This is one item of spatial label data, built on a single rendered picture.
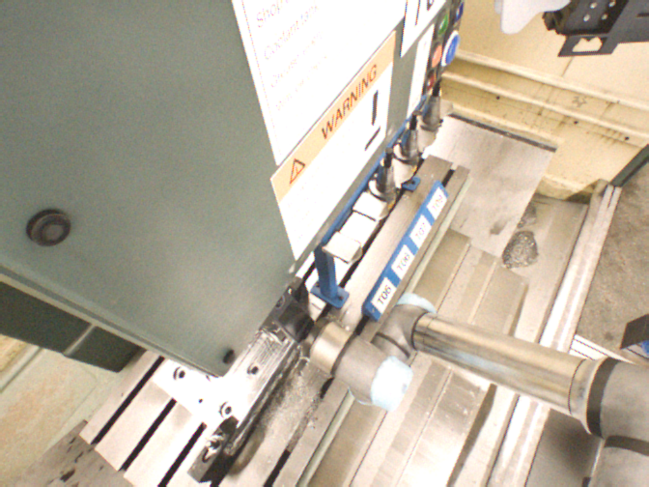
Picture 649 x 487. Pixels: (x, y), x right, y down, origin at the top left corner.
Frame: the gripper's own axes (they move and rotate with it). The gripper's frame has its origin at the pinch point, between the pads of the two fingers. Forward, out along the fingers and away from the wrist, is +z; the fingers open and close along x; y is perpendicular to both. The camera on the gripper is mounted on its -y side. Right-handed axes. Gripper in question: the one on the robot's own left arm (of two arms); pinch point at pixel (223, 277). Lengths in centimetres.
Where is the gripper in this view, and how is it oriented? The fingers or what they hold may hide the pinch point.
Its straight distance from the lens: 67.6
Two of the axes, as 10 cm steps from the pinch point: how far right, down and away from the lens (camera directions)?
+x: 5.4, -7.6, 3.7
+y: 0.8, 4.8, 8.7
